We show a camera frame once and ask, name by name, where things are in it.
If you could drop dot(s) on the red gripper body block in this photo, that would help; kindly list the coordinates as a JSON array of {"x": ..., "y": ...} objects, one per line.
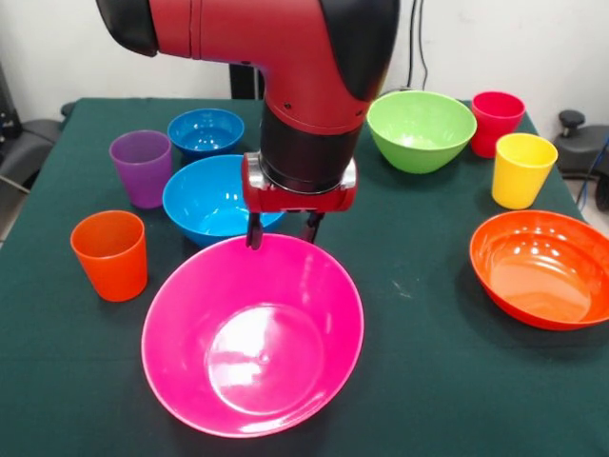
[{"x": 300, "y": 202}]

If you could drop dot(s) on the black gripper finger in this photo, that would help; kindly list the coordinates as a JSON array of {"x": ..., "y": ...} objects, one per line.
[
  {"x": 311, "y": 228},
  {"x": 254, "y": 233}
]

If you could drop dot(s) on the pink large plastic bowl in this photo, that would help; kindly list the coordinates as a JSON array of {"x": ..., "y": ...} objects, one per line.
[{"x": 252, "y": 343}]

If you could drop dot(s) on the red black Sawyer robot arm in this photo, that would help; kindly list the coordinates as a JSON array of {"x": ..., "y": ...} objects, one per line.
[{"x": 295, "y": 71}]

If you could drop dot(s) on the light blue medium bowl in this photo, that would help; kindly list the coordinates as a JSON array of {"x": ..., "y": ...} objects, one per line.
[{"x": 204, "y": 209}]

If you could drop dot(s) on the dark blue small bowl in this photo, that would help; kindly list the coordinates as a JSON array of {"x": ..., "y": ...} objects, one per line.
[{"x": 205, "y": 133}]

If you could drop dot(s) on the purple plastic cup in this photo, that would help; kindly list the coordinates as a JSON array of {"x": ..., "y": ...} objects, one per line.
[{"x": 140, "y": 171}]

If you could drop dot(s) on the orange plastic cup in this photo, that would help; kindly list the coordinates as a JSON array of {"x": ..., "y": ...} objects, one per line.
[{"x": 111, "y": 266}]

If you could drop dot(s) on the crimson plastic cup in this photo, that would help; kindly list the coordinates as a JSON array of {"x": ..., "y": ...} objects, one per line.
[{"x": 495, "y": 119}]

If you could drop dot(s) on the lemon yellow plastic cup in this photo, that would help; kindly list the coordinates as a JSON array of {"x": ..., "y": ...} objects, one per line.
[{"x": 521, "y": 176}]

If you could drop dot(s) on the orange shallow plastic bowl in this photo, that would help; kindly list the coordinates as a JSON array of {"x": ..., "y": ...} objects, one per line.
[{"x": 542, "y": 276}]

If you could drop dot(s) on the dark green tablecloth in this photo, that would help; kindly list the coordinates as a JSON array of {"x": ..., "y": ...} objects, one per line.
[{"x": 476, "y": 404}]

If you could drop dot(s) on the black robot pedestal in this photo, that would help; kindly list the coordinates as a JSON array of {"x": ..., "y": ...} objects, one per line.
[{"x": 242, "y": 83}]

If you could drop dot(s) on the black pedestal foot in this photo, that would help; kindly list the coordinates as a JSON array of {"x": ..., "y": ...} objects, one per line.
[
  {"x": 28, "y": 143},
  {"x": 578, "y": 143}
]

